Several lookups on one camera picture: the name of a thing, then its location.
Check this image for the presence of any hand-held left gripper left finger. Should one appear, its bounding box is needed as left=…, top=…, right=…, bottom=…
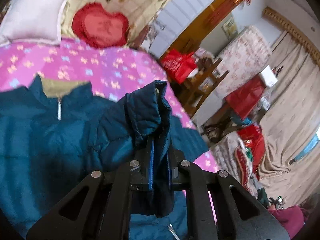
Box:
left=26, top=137, right=155, bottom=240

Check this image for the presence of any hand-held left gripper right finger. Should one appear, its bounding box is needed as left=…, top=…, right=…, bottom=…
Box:
left=166, top=149, right=290, bottom=240

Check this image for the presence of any teal puffer jacket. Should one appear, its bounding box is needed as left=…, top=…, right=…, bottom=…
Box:
left=0, top=75, right=209, bottom=240

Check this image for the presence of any patterned throw cloth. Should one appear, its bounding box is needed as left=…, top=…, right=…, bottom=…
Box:
left=212, top=132, right=260, bottom=196

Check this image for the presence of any red patterned bag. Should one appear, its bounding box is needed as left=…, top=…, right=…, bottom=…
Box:
left=236, top=125, right=266, bottom=173

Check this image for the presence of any wooden chair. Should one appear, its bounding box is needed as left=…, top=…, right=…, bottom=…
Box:
left=175, top=57, right=229, bottom=117

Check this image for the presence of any red shopping bag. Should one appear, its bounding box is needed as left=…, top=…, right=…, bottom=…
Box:
left=160, top=49, right=198, bottom=84

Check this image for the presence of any large red gift bag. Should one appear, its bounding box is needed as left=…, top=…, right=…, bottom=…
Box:
left=225, top=76, right=267, bottom=120

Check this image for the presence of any pink floral bedspread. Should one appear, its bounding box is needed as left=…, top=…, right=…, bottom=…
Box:
left=0, top=38, right=221, bottom=220

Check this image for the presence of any maroon cloth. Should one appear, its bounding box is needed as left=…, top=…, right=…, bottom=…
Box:
left=267, top=205, right=310, bottom=239

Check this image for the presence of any beige curtain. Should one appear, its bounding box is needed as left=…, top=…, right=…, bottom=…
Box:
left=257, top=30, right=320, bottom=207

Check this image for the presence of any white box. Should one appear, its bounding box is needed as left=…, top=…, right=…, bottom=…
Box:
left=259, top=65, right=279, bottom=87

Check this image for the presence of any red heart cushion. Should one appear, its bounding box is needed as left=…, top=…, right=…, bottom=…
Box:
left=72, top=2, right=130, bottom=48

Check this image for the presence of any beige floral quilt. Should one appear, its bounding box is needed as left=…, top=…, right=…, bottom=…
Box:
left=37, top=0, right=185, bottom=48

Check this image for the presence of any wood framed white headboard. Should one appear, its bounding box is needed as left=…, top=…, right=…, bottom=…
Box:
left=147, top=0, right=262, bottom=58

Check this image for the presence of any white pillow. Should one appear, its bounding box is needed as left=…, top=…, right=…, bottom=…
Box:
left=0, top=0, right=73, bottom=47

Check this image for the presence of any wall calendar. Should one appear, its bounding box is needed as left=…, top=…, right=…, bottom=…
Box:
left=222, top=17, right=238, bottom=39

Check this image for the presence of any gold curtain rail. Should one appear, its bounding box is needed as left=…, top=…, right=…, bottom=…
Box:
left=262, top=7, right=320, bottom=68

